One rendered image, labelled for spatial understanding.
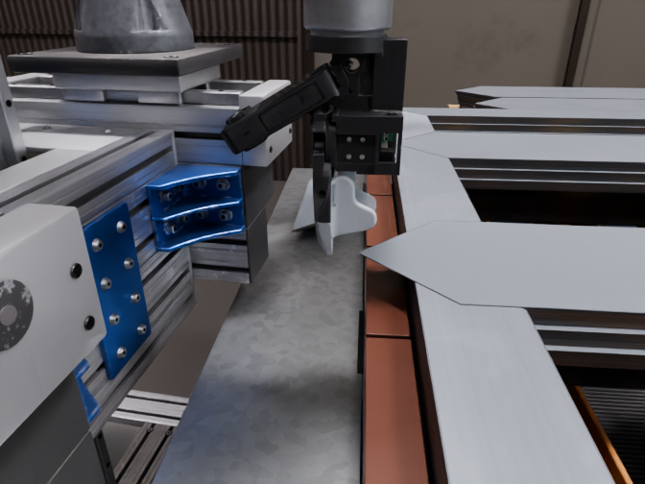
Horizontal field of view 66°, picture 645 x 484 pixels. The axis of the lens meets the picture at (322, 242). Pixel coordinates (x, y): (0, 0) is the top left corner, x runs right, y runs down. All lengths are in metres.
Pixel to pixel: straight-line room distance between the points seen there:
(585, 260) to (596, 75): 2.76
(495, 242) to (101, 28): 0.52
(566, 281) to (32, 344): 0.43
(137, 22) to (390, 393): 0.52
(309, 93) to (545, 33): 2.80
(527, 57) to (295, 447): 2.85
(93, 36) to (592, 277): 0.62
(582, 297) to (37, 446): 0.43
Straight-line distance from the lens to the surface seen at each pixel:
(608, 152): 0.99
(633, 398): 0.92
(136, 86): 0.69
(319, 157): 0.43
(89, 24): 0.71
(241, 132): 0.45
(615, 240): 0.62
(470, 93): 1.59
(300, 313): 0.74
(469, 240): 0.56
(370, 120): 0.43
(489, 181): 0.87
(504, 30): 3.15
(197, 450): 0.57
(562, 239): 0.60
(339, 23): 0.42
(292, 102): 0.44
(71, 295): 0.31
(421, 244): 0.54
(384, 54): 0.44
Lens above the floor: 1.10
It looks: 26 degrees down
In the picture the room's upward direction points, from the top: straight up
